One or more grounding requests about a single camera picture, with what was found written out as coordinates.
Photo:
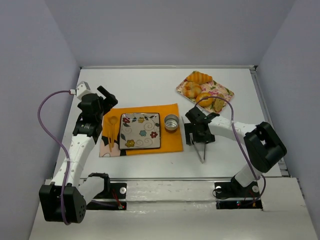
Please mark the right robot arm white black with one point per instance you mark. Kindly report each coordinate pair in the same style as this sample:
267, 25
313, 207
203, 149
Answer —
260, 143

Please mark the golden bagel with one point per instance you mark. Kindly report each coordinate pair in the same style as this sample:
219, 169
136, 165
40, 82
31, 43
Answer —
204, 99

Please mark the wooden spoon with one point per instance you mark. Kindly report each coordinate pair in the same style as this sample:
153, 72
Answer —
113, 120

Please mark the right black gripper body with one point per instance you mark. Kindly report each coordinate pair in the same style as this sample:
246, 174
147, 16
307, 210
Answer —
198, 133

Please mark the aluminium table rail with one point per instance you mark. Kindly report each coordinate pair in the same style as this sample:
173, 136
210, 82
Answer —
102, 67

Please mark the striped croissant bread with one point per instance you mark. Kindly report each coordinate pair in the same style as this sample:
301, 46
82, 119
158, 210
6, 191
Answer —
199, 78

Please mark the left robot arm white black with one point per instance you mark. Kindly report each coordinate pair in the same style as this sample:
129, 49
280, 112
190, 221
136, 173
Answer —
65, 199

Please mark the metal tongs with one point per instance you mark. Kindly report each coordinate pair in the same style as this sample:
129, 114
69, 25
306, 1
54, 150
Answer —
201, 158

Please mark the small metal cup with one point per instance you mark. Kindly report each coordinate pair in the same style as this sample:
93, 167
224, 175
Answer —
171, 122

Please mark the herb toast slice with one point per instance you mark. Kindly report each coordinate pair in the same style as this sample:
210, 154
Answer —
219, 103

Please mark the square floral ceramic plate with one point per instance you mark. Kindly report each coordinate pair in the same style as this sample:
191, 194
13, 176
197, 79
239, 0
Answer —
140, 131

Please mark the twisted round bread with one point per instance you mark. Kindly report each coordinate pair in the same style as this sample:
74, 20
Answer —
191, 90

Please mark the orange cartoon placemat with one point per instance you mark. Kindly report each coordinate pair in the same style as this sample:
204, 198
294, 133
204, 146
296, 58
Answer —
169, 141

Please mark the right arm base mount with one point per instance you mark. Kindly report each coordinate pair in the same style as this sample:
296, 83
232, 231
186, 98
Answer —
231, 197

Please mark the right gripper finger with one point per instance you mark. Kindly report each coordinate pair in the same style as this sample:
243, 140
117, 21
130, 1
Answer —
204, 138
188, 130

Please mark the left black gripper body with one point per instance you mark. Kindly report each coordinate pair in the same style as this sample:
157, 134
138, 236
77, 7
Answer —
108, 99

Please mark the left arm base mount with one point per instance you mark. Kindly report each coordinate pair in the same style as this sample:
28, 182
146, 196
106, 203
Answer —
112, 200

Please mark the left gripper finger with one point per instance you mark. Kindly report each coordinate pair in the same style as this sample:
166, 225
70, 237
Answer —
110, 101
104, 92

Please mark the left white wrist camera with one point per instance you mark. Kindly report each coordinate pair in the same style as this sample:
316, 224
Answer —
82, 89

